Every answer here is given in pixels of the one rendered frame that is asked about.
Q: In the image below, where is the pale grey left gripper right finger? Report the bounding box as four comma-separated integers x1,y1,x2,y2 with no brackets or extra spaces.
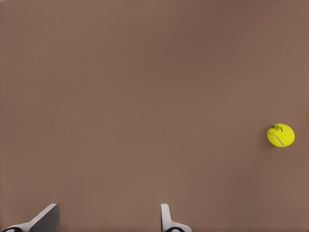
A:
160,203,193,232

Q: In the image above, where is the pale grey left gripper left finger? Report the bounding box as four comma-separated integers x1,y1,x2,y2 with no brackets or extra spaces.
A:
0,203,60,232

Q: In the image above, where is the yellow tennis ball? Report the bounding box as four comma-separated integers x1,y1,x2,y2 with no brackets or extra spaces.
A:
266,123,295,147

